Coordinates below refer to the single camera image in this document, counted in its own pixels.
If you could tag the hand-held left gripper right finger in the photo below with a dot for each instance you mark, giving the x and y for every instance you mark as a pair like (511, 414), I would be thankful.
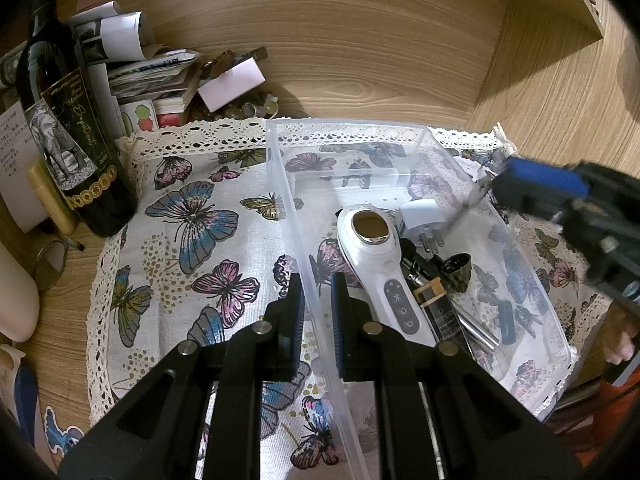
(336, 320)

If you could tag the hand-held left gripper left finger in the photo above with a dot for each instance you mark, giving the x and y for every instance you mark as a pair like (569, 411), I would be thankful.
(297, 310)

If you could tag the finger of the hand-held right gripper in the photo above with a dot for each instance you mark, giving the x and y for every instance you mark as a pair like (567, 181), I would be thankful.
(545, 177)
(600, 245)

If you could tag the black and silver tool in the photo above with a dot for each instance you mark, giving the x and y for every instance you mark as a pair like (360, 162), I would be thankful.
(445, 322)

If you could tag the clear plastic storage box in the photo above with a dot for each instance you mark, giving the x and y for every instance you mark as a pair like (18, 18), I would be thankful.
(290, 200)

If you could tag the dark bell-shaped object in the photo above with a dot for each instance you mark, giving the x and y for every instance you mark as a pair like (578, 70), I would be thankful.
(457, 270)

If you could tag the white plug adapter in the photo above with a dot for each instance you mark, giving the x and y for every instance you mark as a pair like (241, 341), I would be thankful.
(417, 217)

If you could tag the silver metal cylinder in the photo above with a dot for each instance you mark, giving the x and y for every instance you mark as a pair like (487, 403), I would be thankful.
(477, 330)

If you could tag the person's right hand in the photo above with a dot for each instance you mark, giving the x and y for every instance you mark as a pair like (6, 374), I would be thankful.
(619, 335)

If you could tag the white handheld massager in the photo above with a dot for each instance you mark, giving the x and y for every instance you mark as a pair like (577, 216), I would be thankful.
(365, 260)

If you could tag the orange clothing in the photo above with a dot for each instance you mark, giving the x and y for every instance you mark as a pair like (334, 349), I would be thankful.
(620, 420)

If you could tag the butterfly print lace cloth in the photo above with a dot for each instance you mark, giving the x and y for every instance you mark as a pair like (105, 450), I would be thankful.
(200, 200)

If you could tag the pile of small trinkets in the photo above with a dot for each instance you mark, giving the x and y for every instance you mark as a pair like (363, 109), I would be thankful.
(245, 107)

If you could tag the small red box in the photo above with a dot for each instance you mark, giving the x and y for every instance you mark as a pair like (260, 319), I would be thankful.
(170, 119)

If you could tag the pink notepad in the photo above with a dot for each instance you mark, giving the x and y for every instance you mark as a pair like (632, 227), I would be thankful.
(230, 84)

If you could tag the fruit sticker card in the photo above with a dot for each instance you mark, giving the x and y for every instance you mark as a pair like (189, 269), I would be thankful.
(139, 116)

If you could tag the brown metal clip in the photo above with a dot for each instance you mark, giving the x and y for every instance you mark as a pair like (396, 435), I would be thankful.
(222, 61)

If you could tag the blue cartoon sticker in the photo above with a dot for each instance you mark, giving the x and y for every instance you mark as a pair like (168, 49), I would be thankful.
(62, 432)

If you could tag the cream lip balm tube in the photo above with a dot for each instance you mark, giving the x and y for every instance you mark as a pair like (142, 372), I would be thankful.
(50, 200)

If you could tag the stack of booklets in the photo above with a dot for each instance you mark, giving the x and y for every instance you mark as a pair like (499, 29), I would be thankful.
(157, 77)

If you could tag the cream rounded object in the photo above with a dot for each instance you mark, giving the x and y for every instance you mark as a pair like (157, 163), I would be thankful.
(15, 300)

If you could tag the blue flat object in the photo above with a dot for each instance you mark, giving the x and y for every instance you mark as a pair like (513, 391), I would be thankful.
(27, 400)

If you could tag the white handwritten paper note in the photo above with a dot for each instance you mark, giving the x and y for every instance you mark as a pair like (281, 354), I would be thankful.
(15, 170)

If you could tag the dark wine bottle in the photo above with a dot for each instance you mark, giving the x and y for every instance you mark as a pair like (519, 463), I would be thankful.
(65, 85)

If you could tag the rolled white papers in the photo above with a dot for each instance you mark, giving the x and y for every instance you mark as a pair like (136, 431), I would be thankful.
(122, 32)

